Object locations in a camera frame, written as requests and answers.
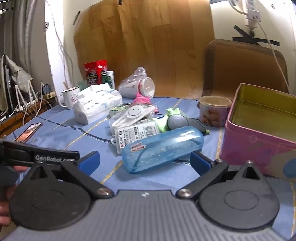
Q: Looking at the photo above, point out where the white enamel mug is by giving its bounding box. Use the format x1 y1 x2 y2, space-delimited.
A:
58 86 80 109

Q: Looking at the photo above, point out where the white router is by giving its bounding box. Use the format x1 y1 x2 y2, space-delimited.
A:
14 80 39 110

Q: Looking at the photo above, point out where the white tissue pack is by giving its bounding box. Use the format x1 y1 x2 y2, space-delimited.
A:
73 84 123 124

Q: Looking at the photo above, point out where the pink knitted pouch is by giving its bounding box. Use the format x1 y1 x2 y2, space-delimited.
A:
133 92 160 114

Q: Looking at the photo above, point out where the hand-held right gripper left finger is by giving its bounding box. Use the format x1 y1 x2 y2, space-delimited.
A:
25 151 114 199

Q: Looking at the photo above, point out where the grey patterned cloth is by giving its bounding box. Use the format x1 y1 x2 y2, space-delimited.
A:
7 58 35 93

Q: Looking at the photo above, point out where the snack can with yellow lid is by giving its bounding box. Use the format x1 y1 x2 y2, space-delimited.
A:
198 96 232 127

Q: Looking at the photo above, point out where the wood-pattern board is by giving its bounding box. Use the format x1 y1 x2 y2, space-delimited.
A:
73 0 215 100

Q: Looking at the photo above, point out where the white labelled packet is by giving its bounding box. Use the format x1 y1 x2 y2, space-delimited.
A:
114 122 160 154

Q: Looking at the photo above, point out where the blue tablecloth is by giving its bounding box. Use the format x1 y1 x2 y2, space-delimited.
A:
0 96 296 241

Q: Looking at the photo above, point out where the white wall power strip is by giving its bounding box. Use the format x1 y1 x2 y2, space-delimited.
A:
245 0 262 22

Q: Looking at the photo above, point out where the green and white carton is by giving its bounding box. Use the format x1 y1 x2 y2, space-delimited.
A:
101 71 115 90

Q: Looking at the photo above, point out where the grey curtain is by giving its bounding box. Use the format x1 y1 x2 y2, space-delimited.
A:
0 0 48 77

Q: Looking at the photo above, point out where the black tape cross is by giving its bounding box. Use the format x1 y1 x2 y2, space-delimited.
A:
232 25 280 46

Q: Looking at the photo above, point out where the white smiley face packet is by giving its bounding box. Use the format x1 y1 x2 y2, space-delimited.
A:
112 104 158 135

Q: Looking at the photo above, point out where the plastic-wrapped white cup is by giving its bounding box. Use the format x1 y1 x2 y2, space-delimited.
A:
118 67 155 99

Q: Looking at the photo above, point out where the blue translucent plastic case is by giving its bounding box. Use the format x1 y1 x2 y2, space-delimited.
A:
121 126 205 174

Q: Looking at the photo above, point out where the pink tin box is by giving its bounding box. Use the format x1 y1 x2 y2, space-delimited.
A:
220 83 296 183

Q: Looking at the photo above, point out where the grey and green plush toy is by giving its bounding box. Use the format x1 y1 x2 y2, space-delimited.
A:
151 107 211 135

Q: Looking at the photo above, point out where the white power cable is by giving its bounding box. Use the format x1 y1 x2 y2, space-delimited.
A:
254 19 291 93

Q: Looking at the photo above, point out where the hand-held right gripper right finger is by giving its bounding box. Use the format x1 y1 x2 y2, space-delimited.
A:
177 151 266 200

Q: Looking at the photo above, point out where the red tin canister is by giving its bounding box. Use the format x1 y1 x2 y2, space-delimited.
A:
84 60 108 85

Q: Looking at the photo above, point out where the green scouring pad pack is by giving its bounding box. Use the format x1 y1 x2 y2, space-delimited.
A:
109 103 131 117

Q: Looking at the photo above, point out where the smartphone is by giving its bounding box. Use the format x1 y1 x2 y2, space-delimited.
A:
14 123 43 143

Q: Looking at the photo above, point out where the person's left hand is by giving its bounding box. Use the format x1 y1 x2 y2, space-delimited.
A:
0 165 27 229

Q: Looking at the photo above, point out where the brown chair back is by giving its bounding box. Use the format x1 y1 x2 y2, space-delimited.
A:
202 39 289 100

